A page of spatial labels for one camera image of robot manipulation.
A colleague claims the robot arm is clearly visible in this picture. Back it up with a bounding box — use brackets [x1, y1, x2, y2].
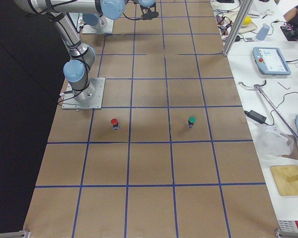
[82, 0, 159, 28]
[15, 0, 127, 109]

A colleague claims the red push button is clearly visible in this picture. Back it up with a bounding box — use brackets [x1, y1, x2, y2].
[111, 118, 119, 130]

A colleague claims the green push button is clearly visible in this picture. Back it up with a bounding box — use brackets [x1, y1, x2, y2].
[188, 116, 196, 128]

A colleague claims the black power adapter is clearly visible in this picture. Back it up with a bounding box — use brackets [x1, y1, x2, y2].
[247, 110, 267, 124]

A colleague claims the metal grabber pole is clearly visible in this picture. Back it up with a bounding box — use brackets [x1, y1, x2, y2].
[238, 79, 298, 143]

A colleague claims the clear plastic bag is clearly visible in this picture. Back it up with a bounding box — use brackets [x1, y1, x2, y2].
[254, 124, 298, 160]

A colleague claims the beige tray with plate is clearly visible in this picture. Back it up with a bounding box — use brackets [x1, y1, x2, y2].
[224, 11, 257, 33]

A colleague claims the yellow fruit toy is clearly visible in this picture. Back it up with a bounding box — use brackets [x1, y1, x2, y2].
[242, 16, 252, 26]

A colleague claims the blue plastic cup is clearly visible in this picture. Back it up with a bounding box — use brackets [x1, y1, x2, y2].
[255, 24, 270, 41]

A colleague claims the wooden cutting board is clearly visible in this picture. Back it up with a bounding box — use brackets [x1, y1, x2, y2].
[270, 165, 298, 196]

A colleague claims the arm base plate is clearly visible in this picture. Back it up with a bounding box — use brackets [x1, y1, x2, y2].
[82, 18, 114, 35]
[62, 77, 106, 110]

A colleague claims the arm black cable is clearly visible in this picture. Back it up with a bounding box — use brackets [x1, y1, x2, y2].
[124, 4, 159, 21]

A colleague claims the aluminium frame post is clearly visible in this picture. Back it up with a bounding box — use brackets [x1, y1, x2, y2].
[222, 0, 253, 57]

